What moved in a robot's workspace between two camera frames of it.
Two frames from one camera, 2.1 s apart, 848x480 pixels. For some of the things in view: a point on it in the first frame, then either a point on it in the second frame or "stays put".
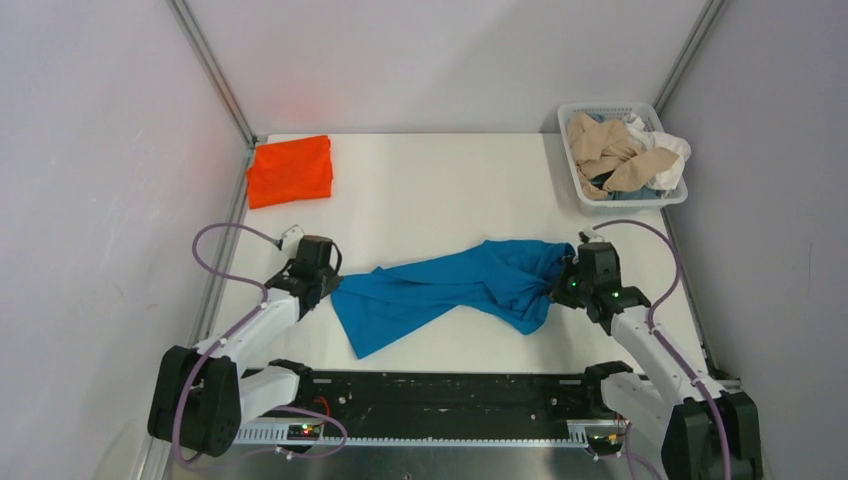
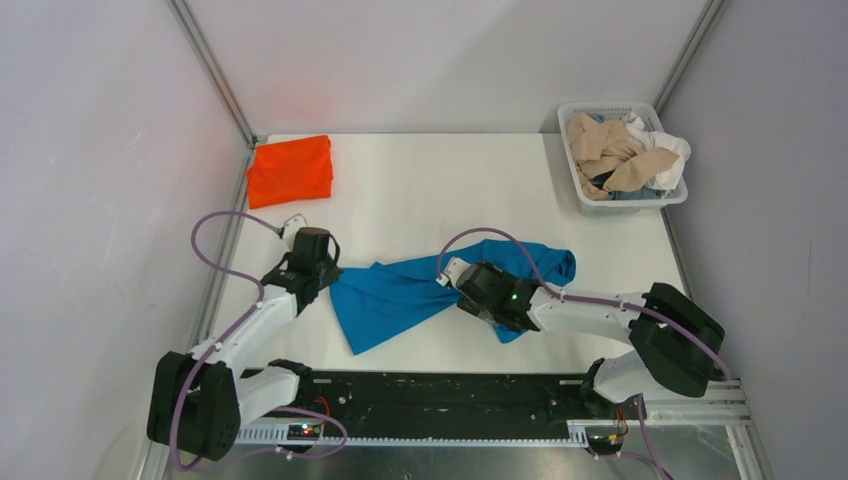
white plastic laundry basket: (617, 207) stays put
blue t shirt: (503, 284) stays put
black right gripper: (569, 265) to (470, 305)
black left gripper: (332, 281) stays put
